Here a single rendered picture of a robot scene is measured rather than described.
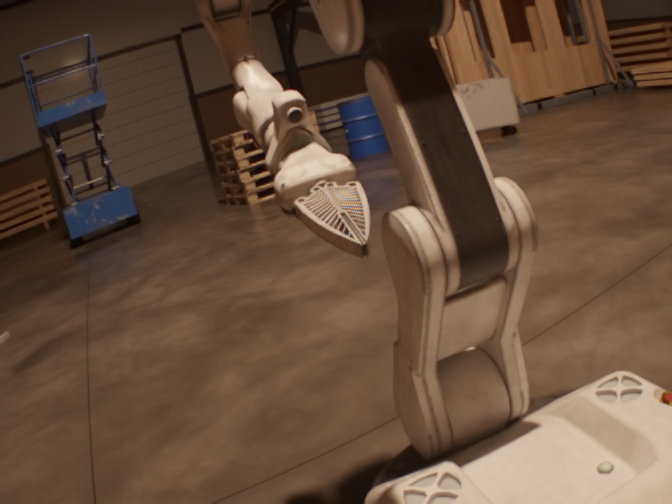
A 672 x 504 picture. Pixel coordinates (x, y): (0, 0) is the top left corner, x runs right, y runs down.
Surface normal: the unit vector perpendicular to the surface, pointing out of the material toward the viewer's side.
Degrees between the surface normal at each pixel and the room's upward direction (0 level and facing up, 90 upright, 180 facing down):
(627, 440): 73
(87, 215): 90
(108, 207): 90
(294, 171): 28
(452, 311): 121
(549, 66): 90
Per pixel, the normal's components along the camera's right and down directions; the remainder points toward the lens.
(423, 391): 0.27, 0.07
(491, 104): -0.09, 0.30
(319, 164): -0.07, -0.72
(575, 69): 0.46, 0.14
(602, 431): -0.95, 0.04
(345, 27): -0.68, 0.59
